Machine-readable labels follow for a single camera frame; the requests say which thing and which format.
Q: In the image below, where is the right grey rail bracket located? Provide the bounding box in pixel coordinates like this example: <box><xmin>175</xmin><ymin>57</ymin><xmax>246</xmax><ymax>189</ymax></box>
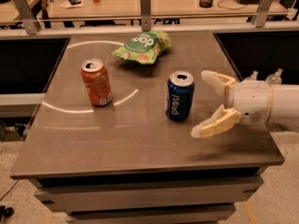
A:
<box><xmin>252</xmin><ymin>0</ymin><xmax>274</xmax><ymax>28</ymax></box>

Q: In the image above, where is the blue pepsi can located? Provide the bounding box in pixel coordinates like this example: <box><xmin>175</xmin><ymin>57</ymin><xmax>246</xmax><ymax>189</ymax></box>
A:
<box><xmin>165</xmin><ymin>71</ymin><xmax>195</xmax><ymax>121</ymax></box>

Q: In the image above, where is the wooden background desk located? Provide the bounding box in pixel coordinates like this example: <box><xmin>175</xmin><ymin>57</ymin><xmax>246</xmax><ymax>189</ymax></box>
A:
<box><xmin>0</xmin><ymin>0</ymin><xmax>299</xmax><ymax>25</ymax></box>

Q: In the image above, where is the left grey rail bracket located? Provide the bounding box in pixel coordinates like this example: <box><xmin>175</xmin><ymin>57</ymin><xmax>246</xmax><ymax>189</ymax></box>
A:
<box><xmin>12</xmin><ymin>0</ymin><xmax>40</xmax><ymax>35</ymax></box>

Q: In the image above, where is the black mesh pen cup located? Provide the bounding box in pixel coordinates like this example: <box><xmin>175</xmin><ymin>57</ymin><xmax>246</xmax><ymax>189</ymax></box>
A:
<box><xmin>199</xmin><ymin>0</ymin><xmax>213</xmax><ymax>8</ymax></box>

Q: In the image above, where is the grey rail bracket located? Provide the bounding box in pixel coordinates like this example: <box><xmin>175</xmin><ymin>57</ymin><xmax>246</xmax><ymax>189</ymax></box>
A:
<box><xmin>12</xmin><ymin>0</ymin><xmax>40</xmax><ymax>35</ymax></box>
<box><xmin>140</xmin><ymin>0</ymin><xmax>151</xmax><ymax>32</ymax></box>
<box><xmin>252</xmin><ymin>0</ymin><xmax>274</xmax><ymax>28</ymax></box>

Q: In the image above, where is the clear plastic bottle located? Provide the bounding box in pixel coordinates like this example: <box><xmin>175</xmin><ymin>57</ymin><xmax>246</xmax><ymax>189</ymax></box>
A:
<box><xmin>265</xmin><ymin>68</ymin><xmax>283</xmax><ymax>84</ymax></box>
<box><xmin>244</xmin><ymin>71</ymin><xmax>259</xmax><ymax>81</ymax></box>

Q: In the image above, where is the green chip bag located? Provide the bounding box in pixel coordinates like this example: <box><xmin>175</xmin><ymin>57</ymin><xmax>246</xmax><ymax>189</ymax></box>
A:
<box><xmin>111</xmin><ymin>31</ymin><xmax>172</xmax><ymax>64</ymax></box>

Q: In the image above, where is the orange soda can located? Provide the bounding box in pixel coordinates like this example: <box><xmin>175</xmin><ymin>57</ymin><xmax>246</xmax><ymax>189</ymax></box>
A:
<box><xmin>80</xmin><ymin>59</ymin><xmax>113</xmax><ymax>106</ymax></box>

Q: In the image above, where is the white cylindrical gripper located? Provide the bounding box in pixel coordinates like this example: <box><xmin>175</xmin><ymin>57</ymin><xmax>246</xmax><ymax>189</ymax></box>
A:
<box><xmin>191</xmin><ymin>70</ymin><xmax>273</xmax><ymax>138</ymax></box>

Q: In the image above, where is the middle grey rail bracket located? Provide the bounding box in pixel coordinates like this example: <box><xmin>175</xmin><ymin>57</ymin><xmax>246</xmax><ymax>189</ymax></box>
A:
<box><xmin>140</xmin><ymin>0</ymin><xmax>151</xmax><ymax>32</ymax></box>

